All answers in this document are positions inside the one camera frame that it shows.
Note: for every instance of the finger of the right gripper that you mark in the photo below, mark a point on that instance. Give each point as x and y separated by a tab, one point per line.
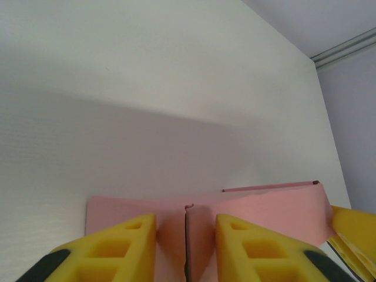
346	258
361	235

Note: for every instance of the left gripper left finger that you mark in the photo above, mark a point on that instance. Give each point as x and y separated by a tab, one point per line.
117	258

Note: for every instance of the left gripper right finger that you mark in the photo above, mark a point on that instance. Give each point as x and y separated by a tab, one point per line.
258	258

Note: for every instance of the pink paper box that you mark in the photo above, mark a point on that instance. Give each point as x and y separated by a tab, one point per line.
264	211

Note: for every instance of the aluminium corner post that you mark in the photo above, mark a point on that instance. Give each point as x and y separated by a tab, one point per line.
346	48

